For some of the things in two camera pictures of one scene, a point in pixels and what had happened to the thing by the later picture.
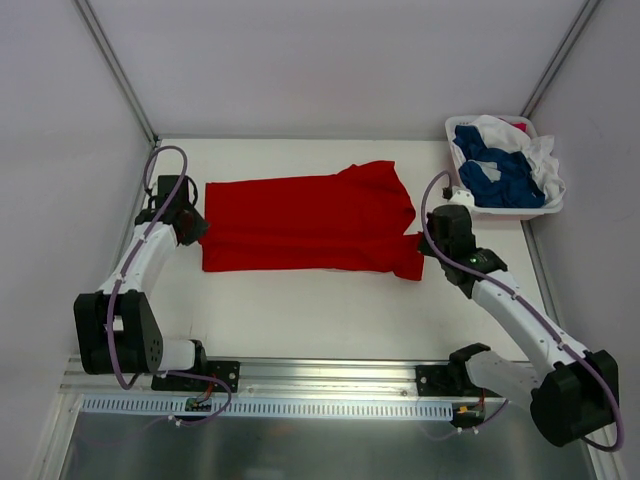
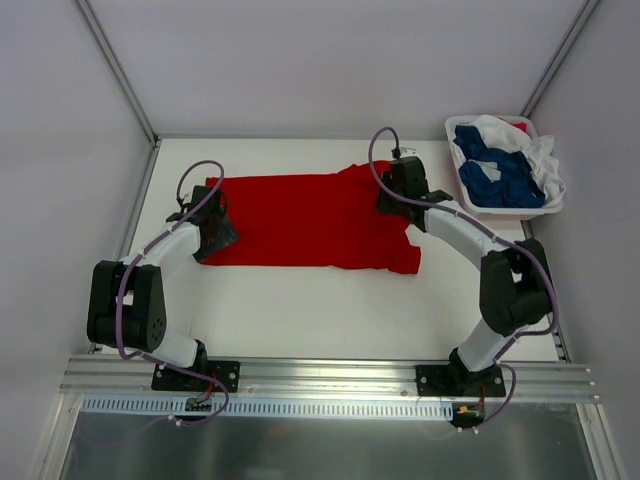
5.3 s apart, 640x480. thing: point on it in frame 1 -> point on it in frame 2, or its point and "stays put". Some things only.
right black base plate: x=448 y=380 stays put
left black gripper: x=191 y=226 -> x=220 y=238
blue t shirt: x=516 y=187 stays put
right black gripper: x=431 y=245 -> x=388 y=198
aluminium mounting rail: x=260 y=377 stays put
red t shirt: x=354 y=220 stays put
